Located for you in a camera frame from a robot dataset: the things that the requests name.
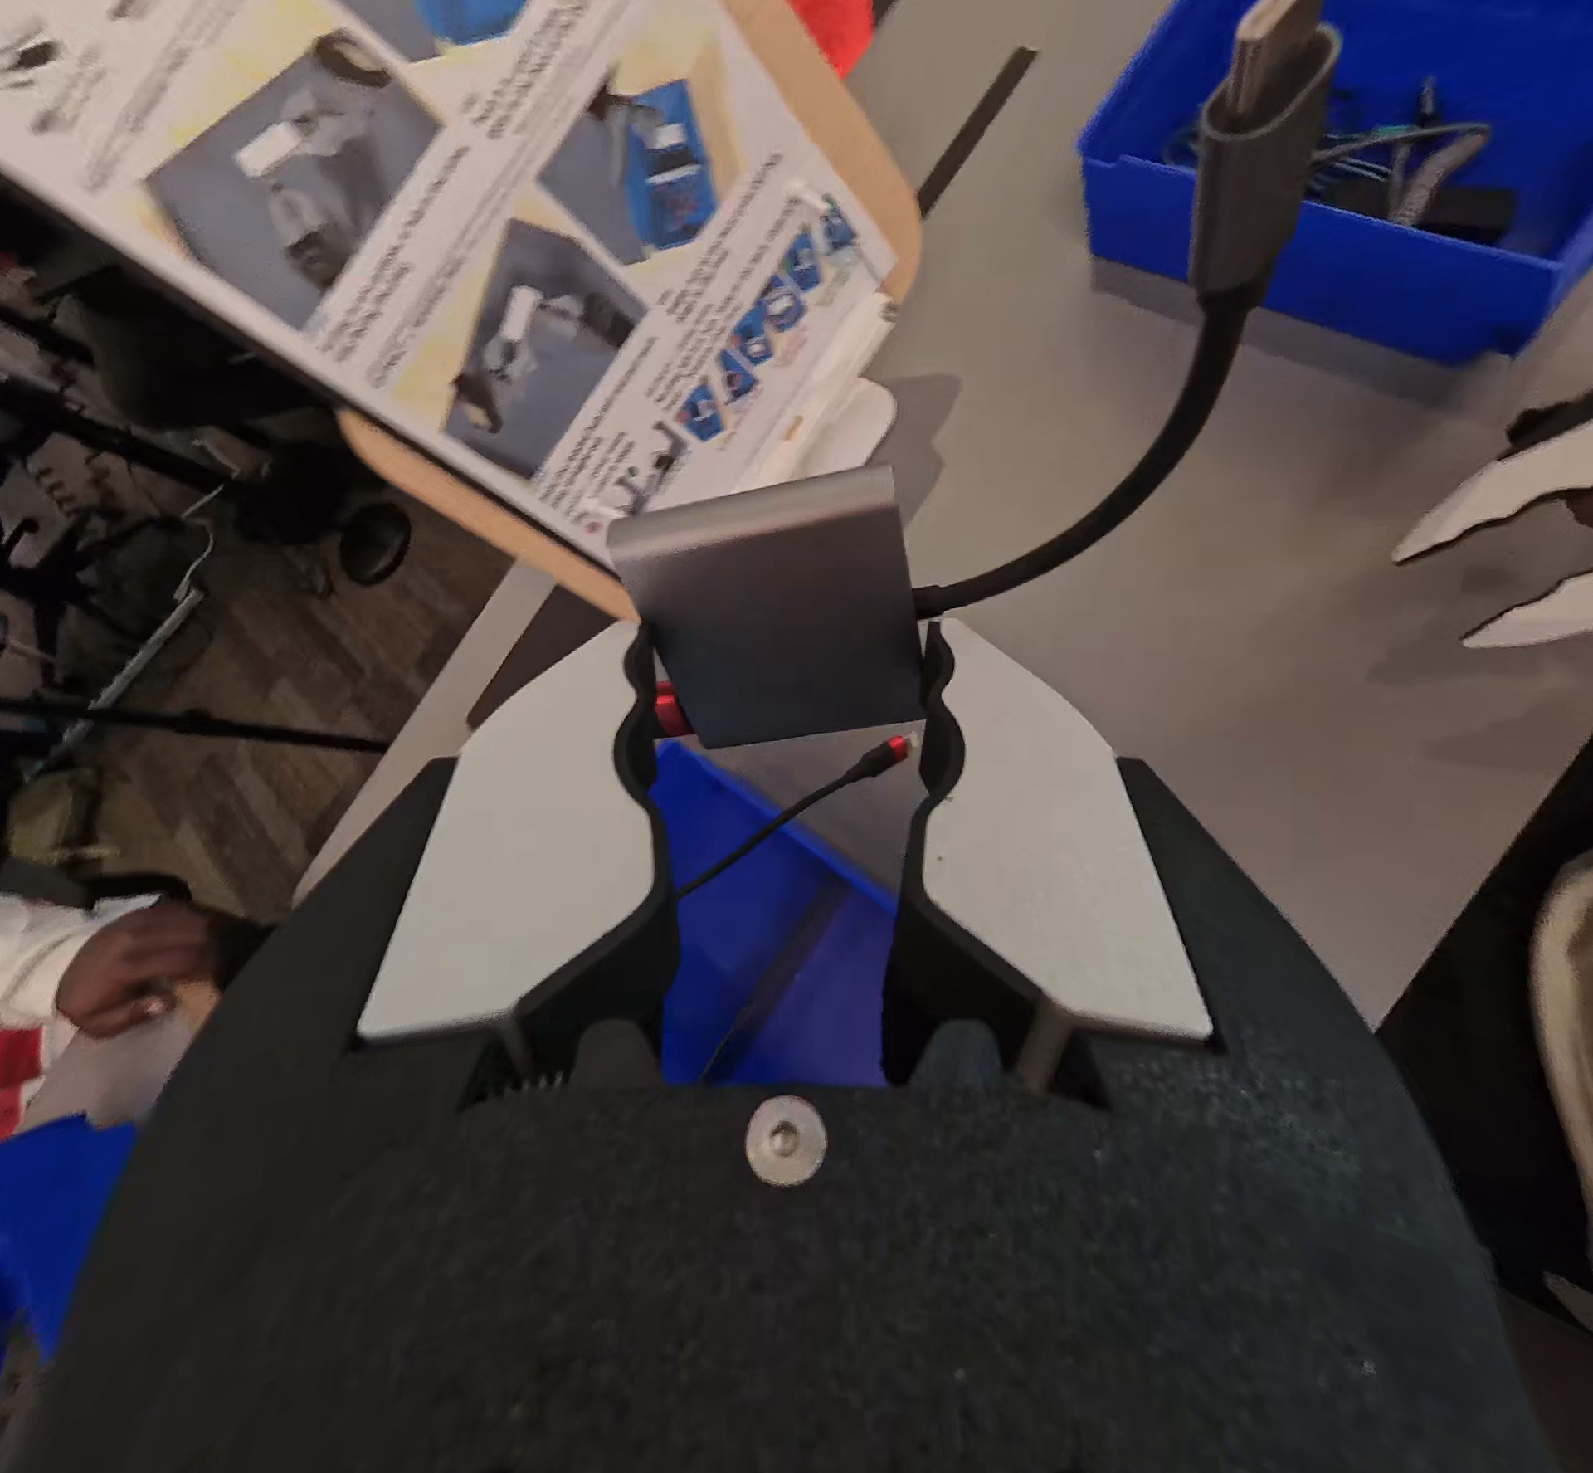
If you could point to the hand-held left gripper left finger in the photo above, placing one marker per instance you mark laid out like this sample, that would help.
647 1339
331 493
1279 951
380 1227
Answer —
523 862

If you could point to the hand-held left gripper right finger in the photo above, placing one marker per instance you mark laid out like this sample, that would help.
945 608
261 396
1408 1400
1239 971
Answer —
1057 876

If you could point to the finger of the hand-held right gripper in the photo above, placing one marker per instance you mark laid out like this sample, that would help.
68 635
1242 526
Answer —
1556 620
1493 503

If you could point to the grey usb hub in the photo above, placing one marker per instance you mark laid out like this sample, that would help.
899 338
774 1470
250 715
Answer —
772 601

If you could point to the black tripod stand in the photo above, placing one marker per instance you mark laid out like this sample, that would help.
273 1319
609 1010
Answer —
250 730

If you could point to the black round stand base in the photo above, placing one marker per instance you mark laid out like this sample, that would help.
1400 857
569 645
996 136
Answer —
373 545

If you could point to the person's tan trousers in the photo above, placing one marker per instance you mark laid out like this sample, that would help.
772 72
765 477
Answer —
1568 1000

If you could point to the white document stand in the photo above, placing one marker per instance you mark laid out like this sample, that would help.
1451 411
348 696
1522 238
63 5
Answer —
859 428

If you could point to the printed instruction sheet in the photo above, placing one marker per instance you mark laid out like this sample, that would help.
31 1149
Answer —
311 129

